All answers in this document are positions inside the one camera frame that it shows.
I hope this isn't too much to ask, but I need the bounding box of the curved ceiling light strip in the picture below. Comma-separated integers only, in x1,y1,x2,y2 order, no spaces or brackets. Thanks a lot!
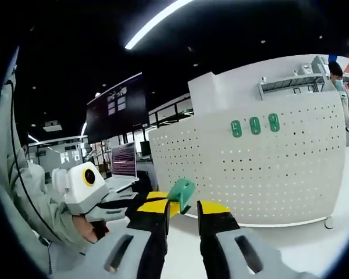
124,0,195,50

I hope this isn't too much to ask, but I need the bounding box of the person's left hand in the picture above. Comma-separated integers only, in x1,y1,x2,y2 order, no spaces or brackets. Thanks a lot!
71,214,110,245

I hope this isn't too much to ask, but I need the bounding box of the white projector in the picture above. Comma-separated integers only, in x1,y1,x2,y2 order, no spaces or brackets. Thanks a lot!
43,119,63,132

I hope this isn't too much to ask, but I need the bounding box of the green hook assembly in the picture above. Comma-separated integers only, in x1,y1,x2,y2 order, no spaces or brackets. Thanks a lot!
167,178,197,215
249,116,261,135
231,120,243,138
268,113,280,132

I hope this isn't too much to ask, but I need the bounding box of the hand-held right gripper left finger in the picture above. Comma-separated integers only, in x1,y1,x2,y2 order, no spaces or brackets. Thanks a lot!
51,199,172,279

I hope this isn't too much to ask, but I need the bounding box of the large black display screen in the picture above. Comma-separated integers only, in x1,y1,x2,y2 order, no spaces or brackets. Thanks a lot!
86,72,149,145

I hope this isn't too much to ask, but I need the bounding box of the grey metal shelf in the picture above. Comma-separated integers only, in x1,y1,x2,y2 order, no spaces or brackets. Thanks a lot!
257,72,328,101

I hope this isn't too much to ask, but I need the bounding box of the open laptop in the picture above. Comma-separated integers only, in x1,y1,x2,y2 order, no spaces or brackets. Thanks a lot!
104,142,140,192

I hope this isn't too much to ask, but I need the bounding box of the person's upper body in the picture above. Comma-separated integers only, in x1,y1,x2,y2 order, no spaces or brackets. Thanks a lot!
0,46,53,276

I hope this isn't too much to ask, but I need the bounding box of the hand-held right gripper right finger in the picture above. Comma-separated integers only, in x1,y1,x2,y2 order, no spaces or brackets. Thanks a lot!
196,199,308,279

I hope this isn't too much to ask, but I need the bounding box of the white pegboard mounting plate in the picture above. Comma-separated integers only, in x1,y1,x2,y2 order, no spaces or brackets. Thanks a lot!
148,92,347,230

